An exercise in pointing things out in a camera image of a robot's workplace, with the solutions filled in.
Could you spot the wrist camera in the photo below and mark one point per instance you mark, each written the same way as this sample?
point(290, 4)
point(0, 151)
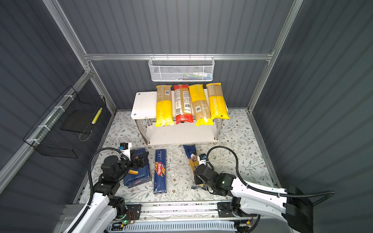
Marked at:
point(125, 148)
point(202, 159)

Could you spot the blue Barilla pasta box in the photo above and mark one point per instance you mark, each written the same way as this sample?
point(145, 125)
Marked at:
point(144, 174)

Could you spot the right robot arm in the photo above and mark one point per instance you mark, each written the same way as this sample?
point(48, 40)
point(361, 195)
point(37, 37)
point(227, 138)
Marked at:
point(290, 204)

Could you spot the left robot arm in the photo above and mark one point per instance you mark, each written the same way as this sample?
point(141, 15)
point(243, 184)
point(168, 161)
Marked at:
point(103, 206)

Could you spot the yellow brush in basket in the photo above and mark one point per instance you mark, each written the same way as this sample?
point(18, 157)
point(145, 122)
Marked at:
point(97, 115)

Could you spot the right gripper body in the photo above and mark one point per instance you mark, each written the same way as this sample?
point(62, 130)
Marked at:
point(198, 180)

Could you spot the yellow clear spaghetti bag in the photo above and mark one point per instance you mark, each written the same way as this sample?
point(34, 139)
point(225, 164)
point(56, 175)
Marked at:
point(164, 108)

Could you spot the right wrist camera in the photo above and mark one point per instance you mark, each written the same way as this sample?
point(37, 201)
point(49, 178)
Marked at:
point(202, 159)

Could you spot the blue Barilla spaghetti box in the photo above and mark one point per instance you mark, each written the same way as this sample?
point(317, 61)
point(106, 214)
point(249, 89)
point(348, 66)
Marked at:
point(160, 186)

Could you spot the black wire basket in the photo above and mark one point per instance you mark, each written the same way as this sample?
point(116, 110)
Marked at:
point(67, 128)

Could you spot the blue yellow spaghetti bag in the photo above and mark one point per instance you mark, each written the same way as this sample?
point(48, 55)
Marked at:
point(191, 153)

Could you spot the red yellow spaghetti bag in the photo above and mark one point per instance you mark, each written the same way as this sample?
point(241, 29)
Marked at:
point(182, 104)

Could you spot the yellow Pastatime spaghetti bag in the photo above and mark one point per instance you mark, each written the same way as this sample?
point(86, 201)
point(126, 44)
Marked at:
point(217, 103)

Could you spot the items in white basket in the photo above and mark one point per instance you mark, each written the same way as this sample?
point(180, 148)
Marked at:
point(195, 76)

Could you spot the white two-tier shelf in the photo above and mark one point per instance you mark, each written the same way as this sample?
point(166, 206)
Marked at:
point(144, 111)

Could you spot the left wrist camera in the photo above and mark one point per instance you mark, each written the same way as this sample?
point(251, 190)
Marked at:
point(125, 148)

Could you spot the white wire mesh basket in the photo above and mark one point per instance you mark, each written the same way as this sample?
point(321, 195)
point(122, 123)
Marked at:
point(161, 70)

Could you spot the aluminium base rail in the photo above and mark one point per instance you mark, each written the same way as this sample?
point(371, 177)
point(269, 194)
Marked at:
point(204, 211)

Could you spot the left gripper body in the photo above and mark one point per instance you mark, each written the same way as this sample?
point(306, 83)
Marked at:
point(124, 166)

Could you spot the yellow barcode spaghetti bag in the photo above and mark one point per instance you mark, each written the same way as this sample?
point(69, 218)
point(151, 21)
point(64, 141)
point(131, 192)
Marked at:
point(200, 105)

